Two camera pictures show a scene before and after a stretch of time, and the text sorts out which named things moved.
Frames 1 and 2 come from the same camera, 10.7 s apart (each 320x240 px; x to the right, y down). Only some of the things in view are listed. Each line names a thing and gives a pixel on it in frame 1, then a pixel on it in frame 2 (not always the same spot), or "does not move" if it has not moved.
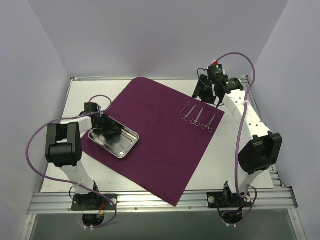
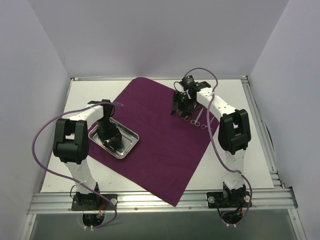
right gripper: [204, 92] -> [178, 103]
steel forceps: [187, 118] does not move
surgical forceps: [196, 122] does not move
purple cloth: [173, 129] does not move
